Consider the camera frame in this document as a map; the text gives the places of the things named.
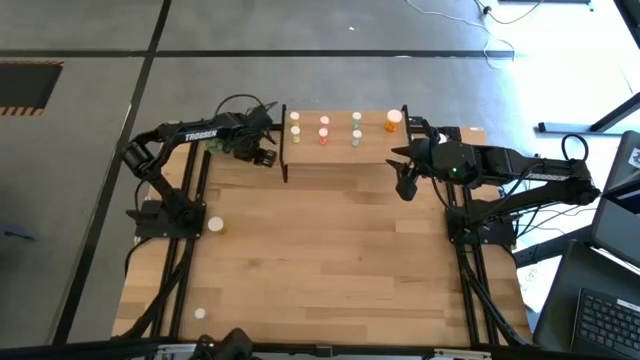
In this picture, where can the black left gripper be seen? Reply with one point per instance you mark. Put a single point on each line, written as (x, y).
(247, 140)

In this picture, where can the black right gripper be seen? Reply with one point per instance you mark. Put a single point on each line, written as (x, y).
(430, 155)

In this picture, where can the yellow medicine bottle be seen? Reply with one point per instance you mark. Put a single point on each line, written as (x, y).
(295, 131)
(294, 116)

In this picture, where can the white cup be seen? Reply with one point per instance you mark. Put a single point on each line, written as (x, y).
(200, 313)

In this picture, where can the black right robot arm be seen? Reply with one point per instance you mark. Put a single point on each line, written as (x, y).
(525, 170)

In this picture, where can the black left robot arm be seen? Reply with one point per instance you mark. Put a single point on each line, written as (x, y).
(200, 135)

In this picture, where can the wooden shelf black metal legs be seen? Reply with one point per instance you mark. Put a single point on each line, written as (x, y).
(340, 150)

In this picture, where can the green succulent in patterned pot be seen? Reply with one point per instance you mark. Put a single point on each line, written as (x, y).
(215, 146)

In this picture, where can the black metal desk leg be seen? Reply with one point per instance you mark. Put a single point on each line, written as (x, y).
(575, 127)
(550, 250)

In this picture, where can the white printed paper sheet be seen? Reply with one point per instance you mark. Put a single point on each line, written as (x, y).
(535, 290)

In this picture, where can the grey laptop with sticker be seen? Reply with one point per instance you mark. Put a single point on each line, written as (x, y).
(615, 220)

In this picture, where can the black laptop with keyboard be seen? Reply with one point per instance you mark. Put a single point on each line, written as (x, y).
(605, 325)

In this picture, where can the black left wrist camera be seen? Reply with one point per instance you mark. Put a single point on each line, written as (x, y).
(265, 157)

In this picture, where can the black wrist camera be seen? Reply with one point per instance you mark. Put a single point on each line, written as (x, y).
(265, 157)
(407, 187)

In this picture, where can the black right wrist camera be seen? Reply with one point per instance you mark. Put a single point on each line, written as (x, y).
(407, 187)

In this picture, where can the black aluminium rig frame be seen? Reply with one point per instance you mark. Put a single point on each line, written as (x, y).
(194, 175)

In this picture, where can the silver metal bracket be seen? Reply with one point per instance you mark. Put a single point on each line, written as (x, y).
(462, 354)
(175, 348)

